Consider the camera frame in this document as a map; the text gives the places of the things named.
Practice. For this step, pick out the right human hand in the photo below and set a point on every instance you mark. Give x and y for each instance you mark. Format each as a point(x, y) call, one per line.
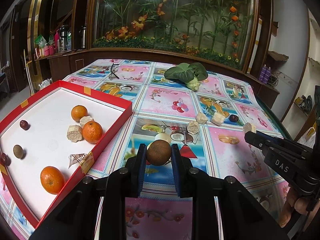
point(293, 202)

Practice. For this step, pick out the orange tangerine gripped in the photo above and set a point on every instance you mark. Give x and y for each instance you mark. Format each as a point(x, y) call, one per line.
point(52, 180)

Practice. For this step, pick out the artificial flower glass display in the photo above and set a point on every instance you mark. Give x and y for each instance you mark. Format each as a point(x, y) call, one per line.
point(216, 30)

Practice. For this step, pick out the purple bottles on shelf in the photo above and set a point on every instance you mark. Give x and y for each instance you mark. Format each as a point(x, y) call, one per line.
point(265, 74)

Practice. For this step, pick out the pink containers on shelf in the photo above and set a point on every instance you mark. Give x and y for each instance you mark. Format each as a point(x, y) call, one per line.
point(44, 48)

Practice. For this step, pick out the orange tangerine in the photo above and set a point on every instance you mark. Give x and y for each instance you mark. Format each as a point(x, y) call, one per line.
point(78, 112)
point(92, 132)

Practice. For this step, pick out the brown round longan fruit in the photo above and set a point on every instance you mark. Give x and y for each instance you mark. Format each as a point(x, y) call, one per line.
point(18, 151)

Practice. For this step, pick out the colourful printed tablecloth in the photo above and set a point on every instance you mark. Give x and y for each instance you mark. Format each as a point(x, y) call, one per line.
point(162, 109)

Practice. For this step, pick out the red gift box lid tray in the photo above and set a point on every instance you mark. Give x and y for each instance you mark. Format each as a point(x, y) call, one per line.
point(45, 143)

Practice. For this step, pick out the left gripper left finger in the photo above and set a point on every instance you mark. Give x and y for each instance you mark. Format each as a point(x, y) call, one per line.
point(126, 182)

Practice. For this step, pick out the black eyeglasses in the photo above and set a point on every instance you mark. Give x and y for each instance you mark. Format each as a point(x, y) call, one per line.
point(113, 72)

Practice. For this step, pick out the red jujube date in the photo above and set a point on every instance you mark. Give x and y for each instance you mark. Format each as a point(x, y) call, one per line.
point(4, 159)
point(24, 125)

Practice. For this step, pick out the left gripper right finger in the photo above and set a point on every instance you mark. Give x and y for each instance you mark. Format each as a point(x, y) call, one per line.
point(194, 183)

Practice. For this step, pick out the steel thermos bottle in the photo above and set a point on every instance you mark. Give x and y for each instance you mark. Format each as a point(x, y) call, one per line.
point(63, 38)

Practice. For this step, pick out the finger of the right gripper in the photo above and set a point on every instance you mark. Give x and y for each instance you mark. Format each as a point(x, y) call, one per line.
point(261, 140)

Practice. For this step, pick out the green leafy bok choy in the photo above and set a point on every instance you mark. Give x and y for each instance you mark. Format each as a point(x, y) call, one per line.
point(189, 74)

